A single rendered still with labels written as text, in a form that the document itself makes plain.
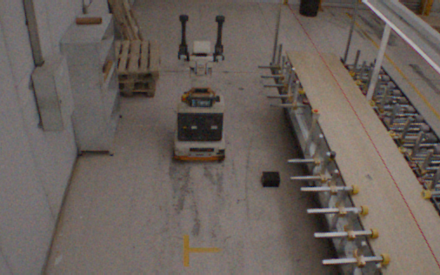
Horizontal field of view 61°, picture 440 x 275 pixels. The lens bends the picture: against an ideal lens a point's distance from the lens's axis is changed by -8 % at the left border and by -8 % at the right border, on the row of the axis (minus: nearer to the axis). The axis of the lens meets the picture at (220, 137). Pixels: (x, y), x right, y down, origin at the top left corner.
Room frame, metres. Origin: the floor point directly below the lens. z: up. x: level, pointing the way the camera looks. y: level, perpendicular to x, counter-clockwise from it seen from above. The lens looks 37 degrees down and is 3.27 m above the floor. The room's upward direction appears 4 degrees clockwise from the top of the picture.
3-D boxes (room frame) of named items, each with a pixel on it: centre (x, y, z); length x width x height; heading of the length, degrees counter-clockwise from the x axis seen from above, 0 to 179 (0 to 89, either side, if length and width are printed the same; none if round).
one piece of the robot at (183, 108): (4.05, 0.25, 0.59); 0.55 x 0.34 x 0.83; 95
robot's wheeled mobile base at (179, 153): (4.14, 0.26, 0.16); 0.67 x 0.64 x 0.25; 5
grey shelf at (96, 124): (4.27, 1.61, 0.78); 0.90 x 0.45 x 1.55; 6
